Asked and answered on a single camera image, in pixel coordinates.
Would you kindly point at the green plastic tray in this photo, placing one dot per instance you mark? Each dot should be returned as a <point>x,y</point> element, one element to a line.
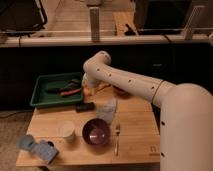
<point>41,99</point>

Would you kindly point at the purple bowl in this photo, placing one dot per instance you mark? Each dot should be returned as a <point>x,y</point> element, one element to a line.
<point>96,132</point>

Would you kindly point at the small yellow apple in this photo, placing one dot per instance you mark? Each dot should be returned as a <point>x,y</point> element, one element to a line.
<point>86,92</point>

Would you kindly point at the dark tool in tray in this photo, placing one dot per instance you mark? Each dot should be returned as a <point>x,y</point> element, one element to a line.
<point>71,85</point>

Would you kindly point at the yellow banana toy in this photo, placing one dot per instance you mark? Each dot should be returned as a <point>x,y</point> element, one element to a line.
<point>103,86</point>

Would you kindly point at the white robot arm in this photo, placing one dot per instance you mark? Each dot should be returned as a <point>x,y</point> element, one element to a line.
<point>186,113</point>

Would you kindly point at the white horizontal rail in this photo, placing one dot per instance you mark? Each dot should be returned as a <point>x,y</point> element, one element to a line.
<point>104,40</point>

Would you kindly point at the white plastic cup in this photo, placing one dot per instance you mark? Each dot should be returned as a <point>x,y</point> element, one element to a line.
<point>66,130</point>

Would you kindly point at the small blue cup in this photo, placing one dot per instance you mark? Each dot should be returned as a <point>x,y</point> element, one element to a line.
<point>27,142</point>

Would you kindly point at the dark red bowl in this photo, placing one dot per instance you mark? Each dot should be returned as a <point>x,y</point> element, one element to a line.
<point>119,91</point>

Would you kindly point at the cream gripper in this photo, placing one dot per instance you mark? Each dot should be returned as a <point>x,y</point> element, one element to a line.
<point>90,84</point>

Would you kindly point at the red tool in tray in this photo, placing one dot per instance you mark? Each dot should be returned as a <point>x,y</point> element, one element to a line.
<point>70,92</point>

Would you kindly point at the grey blue cloth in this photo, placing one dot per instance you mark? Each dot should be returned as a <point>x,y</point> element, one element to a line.
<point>107,112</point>

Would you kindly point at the silver fork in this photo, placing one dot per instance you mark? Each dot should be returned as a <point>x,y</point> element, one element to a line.
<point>117,132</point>

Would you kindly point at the black rectangular block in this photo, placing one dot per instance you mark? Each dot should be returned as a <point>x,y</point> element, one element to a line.
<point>85,107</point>

